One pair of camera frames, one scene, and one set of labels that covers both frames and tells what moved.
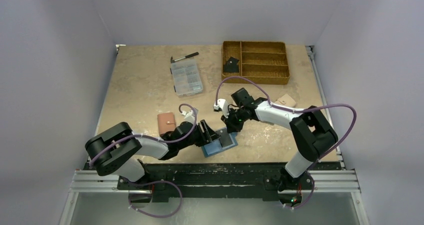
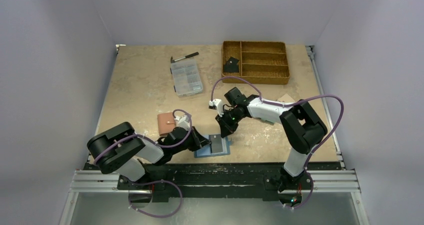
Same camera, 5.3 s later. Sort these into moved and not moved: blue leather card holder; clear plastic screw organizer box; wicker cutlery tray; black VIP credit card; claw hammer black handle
Moved: blue leather card holder
Not moved: clear plastic screw organizer box; claw hammer black handle; black VIP credit card; wicker cutlery tray
